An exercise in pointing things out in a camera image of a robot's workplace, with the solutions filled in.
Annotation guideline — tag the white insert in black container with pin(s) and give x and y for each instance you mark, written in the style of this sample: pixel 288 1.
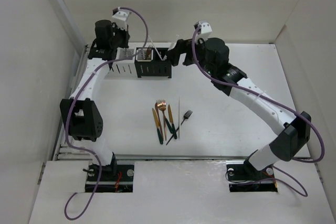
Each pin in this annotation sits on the white insert in black container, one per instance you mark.
pixel 141 55

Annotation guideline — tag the black fork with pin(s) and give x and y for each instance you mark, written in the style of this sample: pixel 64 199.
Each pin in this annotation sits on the black fork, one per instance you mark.
pixel 186 116

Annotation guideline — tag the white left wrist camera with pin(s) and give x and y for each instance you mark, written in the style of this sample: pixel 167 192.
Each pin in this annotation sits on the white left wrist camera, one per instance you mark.
pixel 120 18

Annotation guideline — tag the small copper fork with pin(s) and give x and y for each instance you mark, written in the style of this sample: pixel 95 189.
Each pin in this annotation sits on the small copper fork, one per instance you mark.
pixel 148 52

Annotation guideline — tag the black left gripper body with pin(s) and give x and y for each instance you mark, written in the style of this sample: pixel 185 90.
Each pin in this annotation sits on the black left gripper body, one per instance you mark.
pixel 119 39

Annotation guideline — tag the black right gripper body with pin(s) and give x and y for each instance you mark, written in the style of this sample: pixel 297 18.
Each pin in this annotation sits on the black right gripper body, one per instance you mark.
pixel 199 50

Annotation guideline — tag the aluminium frame rail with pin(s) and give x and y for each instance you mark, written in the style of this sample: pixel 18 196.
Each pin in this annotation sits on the aluminium frame rail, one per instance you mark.
pixel 67 104

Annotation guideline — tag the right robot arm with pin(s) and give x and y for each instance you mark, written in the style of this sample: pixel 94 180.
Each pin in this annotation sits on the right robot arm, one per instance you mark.
pixel 292 129

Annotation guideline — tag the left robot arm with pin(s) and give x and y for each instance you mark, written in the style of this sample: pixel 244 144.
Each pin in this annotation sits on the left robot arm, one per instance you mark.
pixel 82 120

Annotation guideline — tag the gold knife green handle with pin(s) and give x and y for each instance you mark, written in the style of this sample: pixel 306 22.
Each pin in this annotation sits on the gold knife green handle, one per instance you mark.
pixel 171 119
pixel 157 126

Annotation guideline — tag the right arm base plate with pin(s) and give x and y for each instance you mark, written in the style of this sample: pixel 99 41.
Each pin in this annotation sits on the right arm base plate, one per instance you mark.
pixel 242 181

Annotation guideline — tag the black slotted utensil container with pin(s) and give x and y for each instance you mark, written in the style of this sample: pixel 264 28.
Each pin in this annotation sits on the black slotted utensil container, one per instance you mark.
pixel 156 67

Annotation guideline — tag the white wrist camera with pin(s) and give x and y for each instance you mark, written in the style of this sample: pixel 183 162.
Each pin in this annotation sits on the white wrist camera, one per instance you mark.
pixel 203 28
pixel 120 18

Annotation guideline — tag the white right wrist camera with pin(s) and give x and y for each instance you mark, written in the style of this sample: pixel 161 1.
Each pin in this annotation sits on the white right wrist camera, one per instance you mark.
pixel 203 28

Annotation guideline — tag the white slotted utensil container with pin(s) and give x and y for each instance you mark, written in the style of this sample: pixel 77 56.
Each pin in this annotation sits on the white slotted utensil container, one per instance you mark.
pixel 125 68

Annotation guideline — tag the copper chopstick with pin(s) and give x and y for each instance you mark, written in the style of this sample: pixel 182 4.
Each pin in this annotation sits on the copper chopstick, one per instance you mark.
pixel 152 43

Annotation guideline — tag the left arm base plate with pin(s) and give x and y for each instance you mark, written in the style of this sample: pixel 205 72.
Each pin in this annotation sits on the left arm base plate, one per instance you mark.
pixel 118 181

